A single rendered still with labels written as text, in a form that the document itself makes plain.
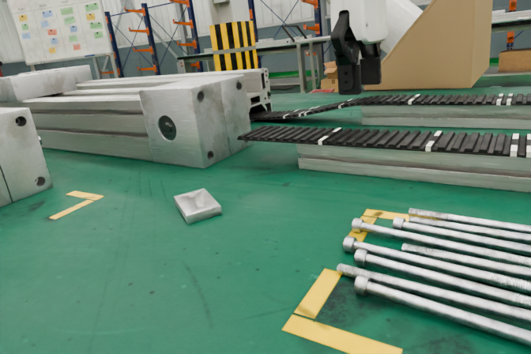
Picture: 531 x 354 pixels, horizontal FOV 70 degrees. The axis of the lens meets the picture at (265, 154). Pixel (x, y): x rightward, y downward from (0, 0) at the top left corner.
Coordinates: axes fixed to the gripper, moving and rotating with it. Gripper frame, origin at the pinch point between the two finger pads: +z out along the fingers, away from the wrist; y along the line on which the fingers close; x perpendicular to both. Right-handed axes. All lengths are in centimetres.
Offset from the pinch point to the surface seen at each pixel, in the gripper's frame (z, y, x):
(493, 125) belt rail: 5.7, -1.9, -17.0
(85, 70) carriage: -5, 4, 76
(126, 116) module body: 0.0, -23.9, 22.9
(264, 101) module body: 3.4, 2.8, 19.4
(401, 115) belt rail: 4.8, -1.2, -6.1
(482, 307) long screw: 5.7, -36.5, -19.0
